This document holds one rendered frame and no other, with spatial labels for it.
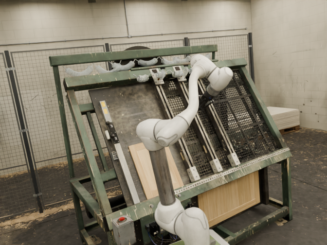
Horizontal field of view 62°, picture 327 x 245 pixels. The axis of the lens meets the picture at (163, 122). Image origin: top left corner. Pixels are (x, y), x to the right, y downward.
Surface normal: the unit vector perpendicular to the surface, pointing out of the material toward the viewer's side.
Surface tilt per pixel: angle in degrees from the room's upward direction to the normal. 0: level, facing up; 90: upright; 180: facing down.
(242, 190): 90
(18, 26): 90
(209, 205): 90
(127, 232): 90
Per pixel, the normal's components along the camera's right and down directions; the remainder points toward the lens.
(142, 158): 0.39, -0.40
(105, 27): 0.38, 0.12
